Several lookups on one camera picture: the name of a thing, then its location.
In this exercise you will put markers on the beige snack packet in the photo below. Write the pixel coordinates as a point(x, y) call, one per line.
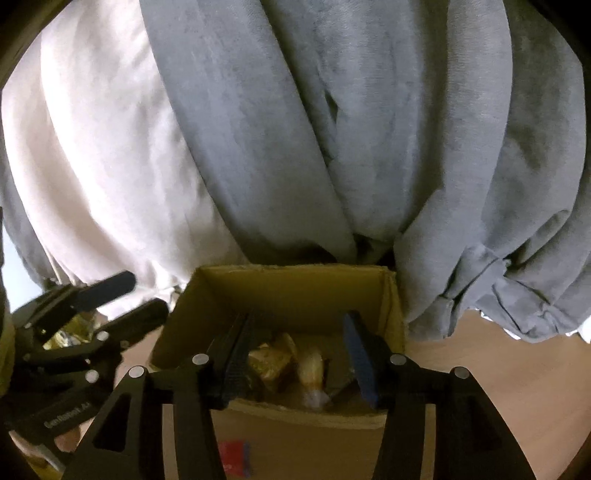
point(274, 362)

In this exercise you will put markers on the person's left hand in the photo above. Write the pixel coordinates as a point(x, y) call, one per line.
point(69, 441)

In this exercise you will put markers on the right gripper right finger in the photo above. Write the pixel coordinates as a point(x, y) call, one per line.
point(439, 425)

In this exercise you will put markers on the cardboard box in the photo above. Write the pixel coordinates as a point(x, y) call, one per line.
point(299, 411)

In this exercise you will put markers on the grey curtain right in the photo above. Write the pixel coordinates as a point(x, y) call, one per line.
point(448, 140)

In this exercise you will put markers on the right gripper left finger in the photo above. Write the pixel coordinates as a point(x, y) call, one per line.
point(125, 439)

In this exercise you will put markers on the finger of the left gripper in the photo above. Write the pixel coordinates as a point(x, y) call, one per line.
point(91, 297)
point(132, 327)

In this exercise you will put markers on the beige curtain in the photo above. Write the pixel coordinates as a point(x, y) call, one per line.
point(104, 174)

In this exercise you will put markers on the white pastry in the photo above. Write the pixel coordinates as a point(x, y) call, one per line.
point(311, 374)

